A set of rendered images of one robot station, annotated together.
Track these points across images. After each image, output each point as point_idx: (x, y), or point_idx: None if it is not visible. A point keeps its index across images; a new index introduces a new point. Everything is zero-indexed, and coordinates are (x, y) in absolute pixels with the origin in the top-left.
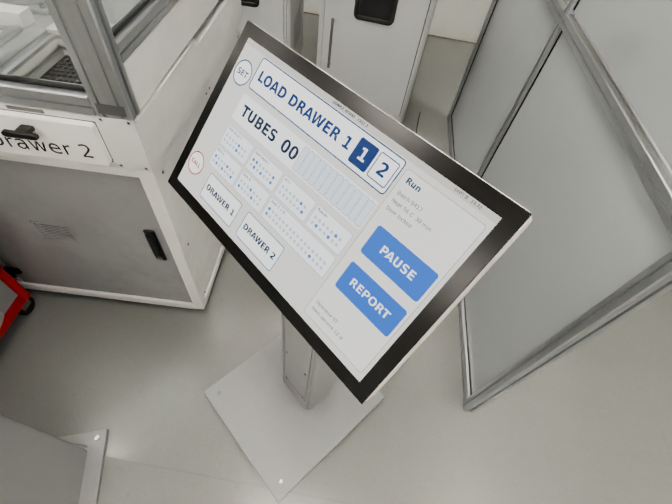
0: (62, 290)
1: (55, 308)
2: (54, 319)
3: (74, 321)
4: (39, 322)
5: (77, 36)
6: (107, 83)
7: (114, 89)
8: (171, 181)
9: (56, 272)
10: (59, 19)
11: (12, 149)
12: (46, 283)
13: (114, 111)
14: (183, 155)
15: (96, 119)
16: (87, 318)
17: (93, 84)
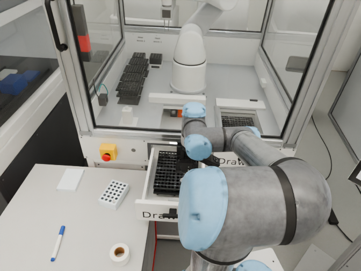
0: (171, 237)
1: (164, 249)
2: (166, 256)
3: (178, 257)
4: (159, 258)
5: (298, 119)
6: (297, 135)
7: (298, 137)
8: (351, 178)
9: (177, 226)
10: (296, 114)
11: (225, 165)
12: (164, 234)
13: (291, 145)
14: (358, 167)
15: (278, 149)
16: (185, 254)
17: (290, 136)
